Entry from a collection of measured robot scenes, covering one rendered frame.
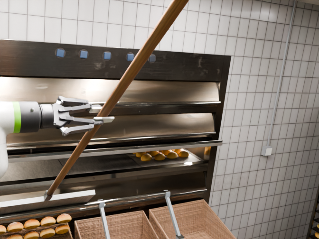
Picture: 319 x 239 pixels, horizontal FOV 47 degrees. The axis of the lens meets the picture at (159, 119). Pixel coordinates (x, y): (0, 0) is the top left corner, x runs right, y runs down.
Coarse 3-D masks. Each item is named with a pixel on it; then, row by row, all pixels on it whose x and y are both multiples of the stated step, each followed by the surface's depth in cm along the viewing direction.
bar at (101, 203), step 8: (160, 192) 250; (168, 192) 251; (104, 200) 230; (112, 200) 232; (120, 200) 234; (128, 200) 237; (168, 200) 251; (48, 208) 213; (56, 208) 215; (64, 208) 217; (72, 208) 219; (168, 208) 250; (0, 216) 200; (8, 216) 201; (16, 216) 204; (24, 216) 206; (104, 216) 226; (104, 224) 223; (176, 224) 244; (104, 232) 223; (176, 232) 242
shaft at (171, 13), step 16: (176, 0) 77; (176, 16) 80; (160, 32) 84; (144, 48) 90; (128, 80) 101; (112, 96) 109; (96, 128) 125; (80, 144) 138; (64, 176) 167; (48, 192) 188
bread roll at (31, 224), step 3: (30, 219) 242; (33, 219) 242; (27, 222) 238; (30, 222) 238; (33, 222) 239; (36, 222) 240; (24, 225) 237; (27, 225) 237; (30, 225) 237; (33, 225) 238; (36, 225) 239; (27, 228) 238; (30, 228) 240; (33, 228) 241
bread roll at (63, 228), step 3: (60, 225) 254; (63, 225) 254; (66, 225) 255; (57, 228) 251; (60, 228) 251; (63, 228) 252; (66, 228) 253; (69, 228) 256; (57, 231) 251; (60, 231) 252; (63, 231) 253; (66, 231) 255
